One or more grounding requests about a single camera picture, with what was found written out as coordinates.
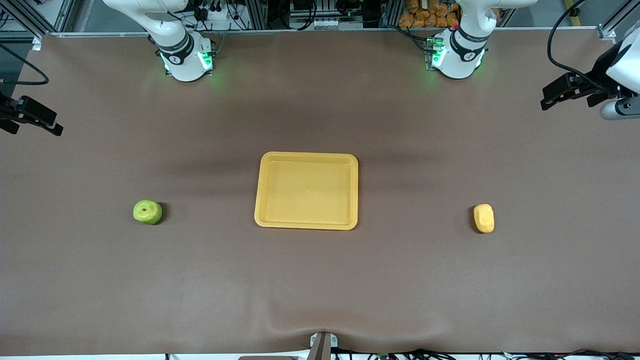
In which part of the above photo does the green apple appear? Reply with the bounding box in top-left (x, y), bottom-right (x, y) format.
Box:
top-left (133, 200), bottom-right (163, 225)

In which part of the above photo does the yellow potato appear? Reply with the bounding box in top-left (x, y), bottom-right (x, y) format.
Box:
top-left (473, 203), bottom-right (495, 234)

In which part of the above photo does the yellow plastic tray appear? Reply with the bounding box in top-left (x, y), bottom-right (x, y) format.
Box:
top-left (254, 151), bottom-right (359, 231)

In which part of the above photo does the bag of orange snacks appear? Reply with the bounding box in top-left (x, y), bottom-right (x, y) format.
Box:
top-left (398, 0), bottom-right (462, 29)

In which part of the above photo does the white power strip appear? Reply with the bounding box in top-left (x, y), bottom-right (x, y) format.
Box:
top-left (192, 0), bottom-right (242, 24)

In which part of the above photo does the white terminal block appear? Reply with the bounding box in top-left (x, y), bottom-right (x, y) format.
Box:
top-left (312, 17), bottom-right (364, 30)

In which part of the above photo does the brown table mat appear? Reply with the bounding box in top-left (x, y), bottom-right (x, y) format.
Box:
top-left (0, 30), bottom-right (640, 357)

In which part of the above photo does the aluminium table edge rail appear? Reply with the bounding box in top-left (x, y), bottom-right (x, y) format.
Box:
top-left (32, 27), bottom-right (617, 42)

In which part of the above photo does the metal camera bracket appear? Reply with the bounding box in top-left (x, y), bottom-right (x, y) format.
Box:
top-left (309, 331), bottom-right (339, 360)

